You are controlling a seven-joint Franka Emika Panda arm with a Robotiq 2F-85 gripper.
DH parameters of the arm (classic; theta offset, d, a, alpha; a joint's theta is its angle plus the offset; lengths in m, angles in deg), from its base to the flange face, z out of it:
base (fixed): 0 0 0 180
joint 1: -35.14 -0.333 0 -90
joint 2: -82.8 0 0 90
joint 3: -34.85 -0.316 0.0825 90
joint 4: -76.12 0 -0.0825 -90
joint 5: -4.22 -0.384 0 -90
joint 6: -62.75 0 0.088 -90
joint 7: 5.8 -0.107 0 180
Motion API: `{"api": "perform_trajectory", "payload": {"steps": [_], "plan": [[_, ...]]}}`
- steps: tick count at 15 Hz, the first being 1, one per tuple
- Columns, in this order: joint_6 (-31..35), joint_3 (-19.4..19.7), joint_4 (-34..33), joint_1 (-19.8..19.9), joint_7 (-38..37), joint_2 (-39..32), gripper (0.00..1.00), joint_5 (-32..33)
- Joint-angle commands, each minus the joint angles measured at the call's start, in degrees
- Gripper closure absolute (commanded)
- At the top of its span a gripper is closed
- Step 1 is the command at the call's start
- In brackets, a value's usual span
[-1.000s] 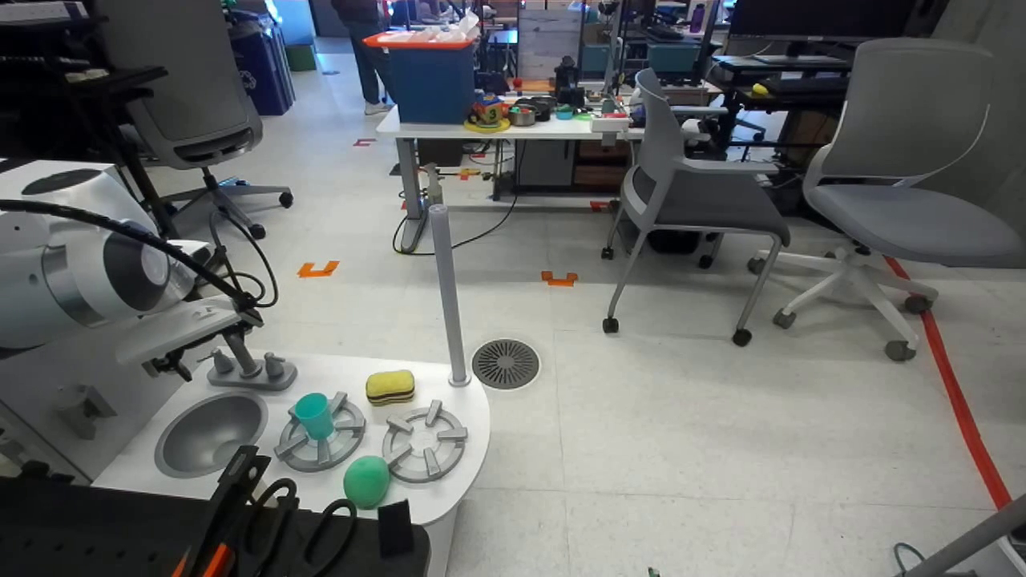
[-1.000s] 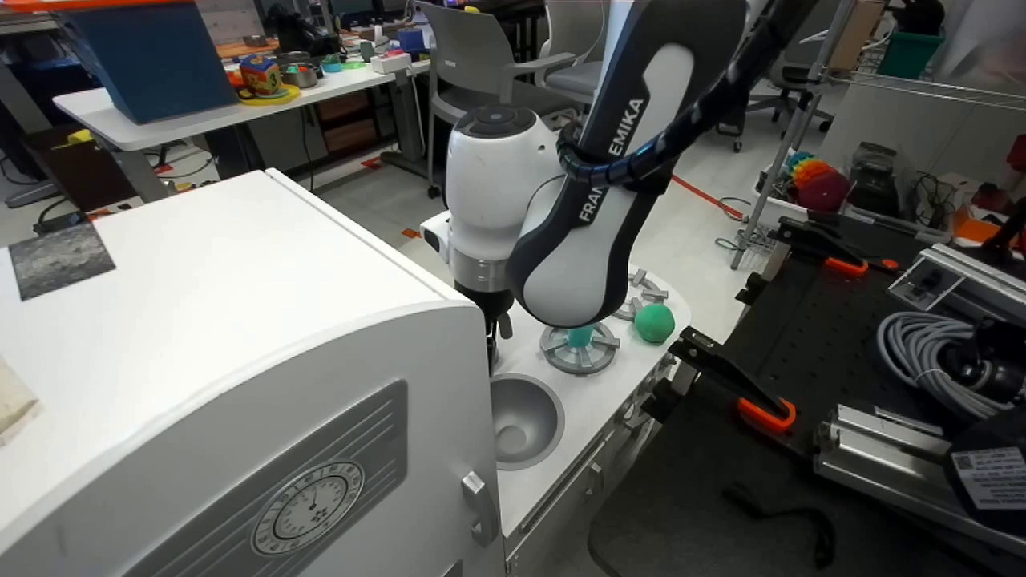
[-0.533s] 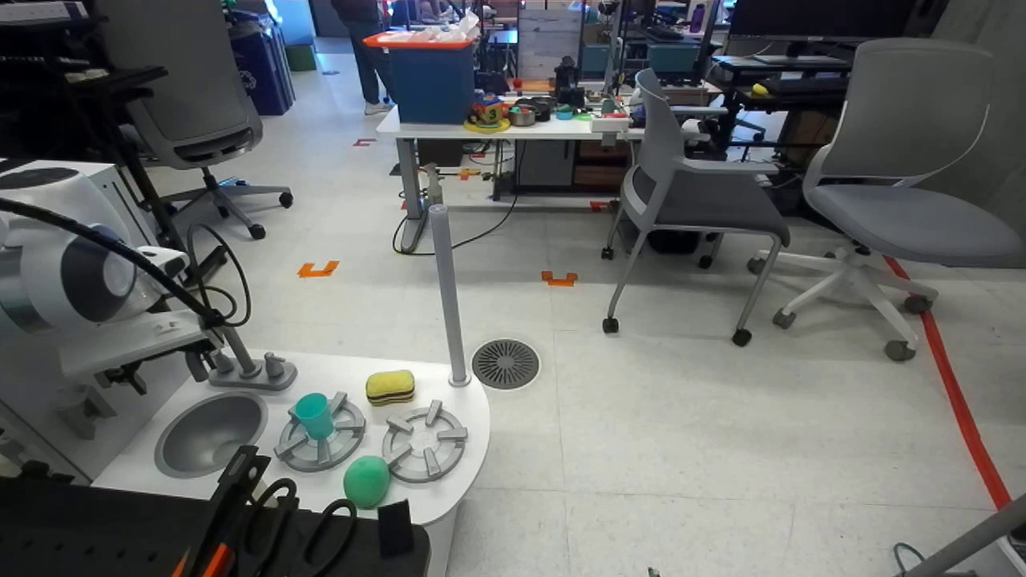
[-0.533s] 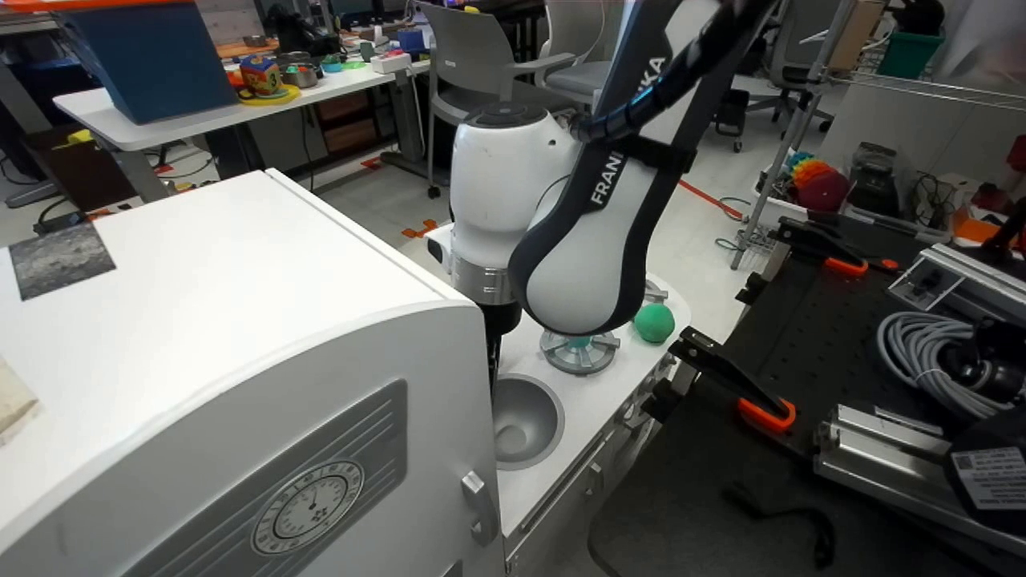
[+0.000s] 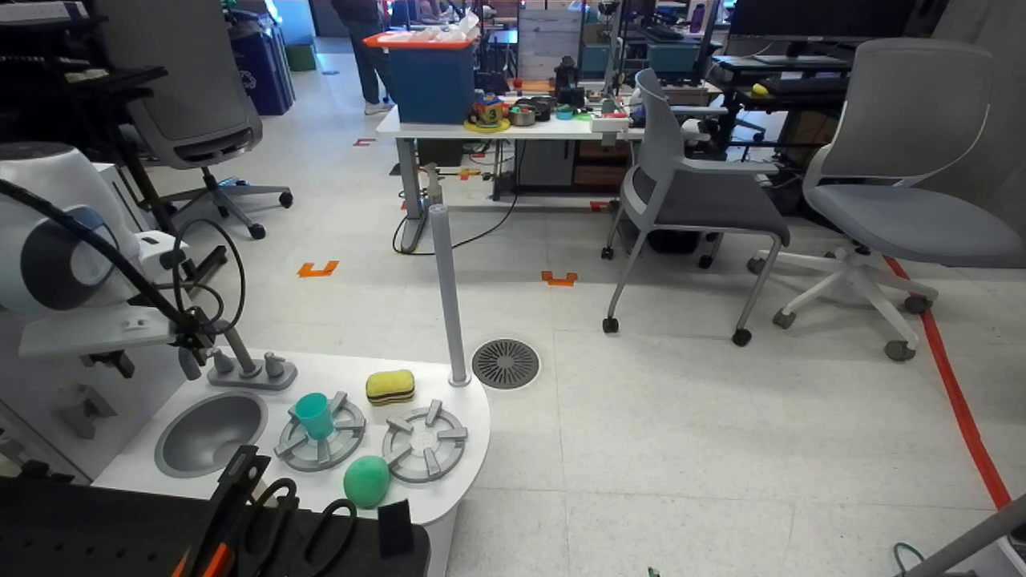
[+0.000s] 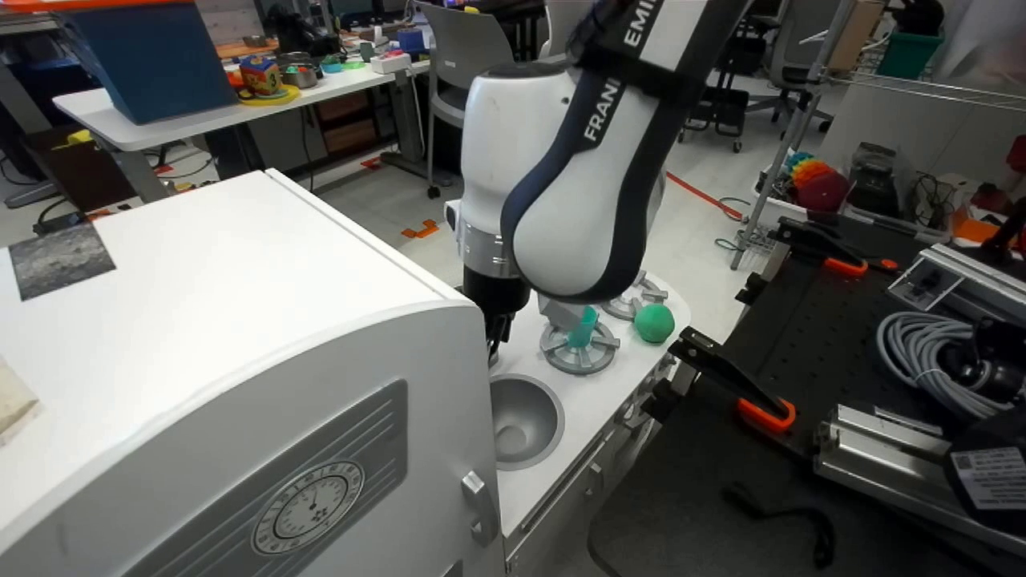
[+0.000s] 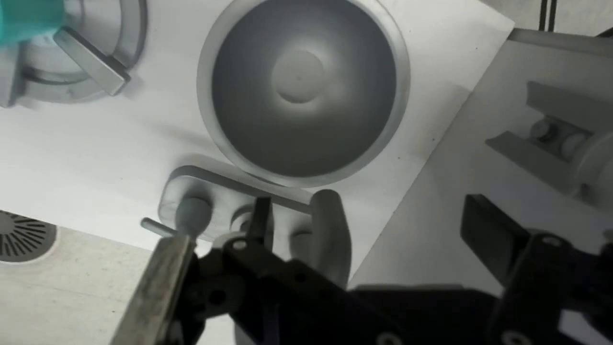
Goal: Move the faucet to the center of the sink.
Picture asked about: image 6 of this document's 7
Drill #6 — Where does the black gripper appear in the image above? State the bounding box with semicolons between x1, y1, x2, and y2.
459;262;535;363

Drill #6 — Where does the grey round sink bowl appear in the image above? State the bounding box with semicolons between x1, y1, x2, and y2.
488;372;567;473

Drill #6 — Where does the white toy sink counter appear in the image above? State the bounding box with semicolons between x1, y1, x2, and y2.
485;273;695;577

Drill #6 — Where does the teal plastic cup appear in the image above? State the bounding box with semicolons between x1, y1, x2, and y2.
564;306;604;354

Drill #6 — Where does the small orange floor tape piece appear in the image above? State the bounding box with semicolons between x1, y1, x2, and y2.
402;215;444;245

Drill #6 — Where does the green ball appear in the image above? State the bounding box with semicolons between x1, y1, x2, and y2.
631;300;676;345

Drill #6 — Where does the orange floor tape line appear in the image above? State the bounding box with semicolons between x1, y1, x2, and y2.
665;169;748;224

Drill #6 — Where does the large white toy kitchen cabinet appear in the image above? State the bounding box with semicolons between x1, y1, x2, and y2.
0;168;506;577

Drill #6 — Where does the grey four-leg chair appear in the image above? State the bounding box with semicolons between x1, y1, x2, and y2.
413;3;518;202

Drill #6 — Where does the black rolling cart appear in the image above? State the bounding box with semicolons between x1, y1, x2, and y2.
686;0;782;151

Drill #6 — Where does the yellow plate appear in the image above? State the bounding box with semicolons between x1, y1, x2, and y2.
236;83;305;108

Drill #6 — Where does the metal tripod stand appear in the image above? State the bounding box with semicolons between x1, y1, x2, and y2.
711;41;849;273

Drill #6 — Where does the colourful toy on table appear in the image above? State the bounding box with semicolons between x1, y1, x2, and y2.
236;52;285;98

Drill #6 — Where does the rainbow coloured toy ball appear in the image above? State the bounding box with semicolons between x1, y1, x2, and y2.
789;153;856;217

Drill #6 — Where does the white work table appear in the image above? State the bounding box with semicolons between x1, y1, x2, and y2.
50;59;435;205

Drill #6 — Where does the blue box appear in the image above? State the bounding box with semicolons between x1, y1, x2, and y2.
62;3;241;127

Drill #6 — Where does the white panel board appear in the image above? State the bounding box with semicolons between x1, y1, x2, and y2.
818;67;1026;191

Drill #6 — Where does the green bin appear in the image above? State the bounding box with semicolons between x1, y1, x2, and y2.
875;25;948;83

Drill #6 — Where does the black box with white label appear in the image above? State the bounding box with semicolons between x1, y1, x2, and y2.
947;439;1026;515

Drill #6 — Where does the black clamp with orange handle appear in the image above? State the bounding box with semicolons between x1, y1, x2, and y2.
668;324;801;435
773;215;904;283

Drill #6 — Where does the black strap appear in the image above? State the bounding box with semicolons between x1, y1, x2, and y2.
718;482;840;573

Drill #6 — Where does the coiled grey cable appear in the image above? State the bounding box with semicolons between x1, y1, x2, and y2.
875;307;1018;424

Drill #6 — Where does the long aluminium extrusion rail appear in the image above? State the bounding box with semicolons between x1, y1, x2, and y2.
809;400;1026;541

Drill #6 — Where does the short aluminium extrusion frame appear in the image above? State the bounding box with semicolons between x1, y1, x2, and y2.
884;242;1026;328

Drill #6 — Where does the black camera device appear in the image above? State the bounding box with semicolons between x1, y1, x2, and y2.
935;319;1026;407

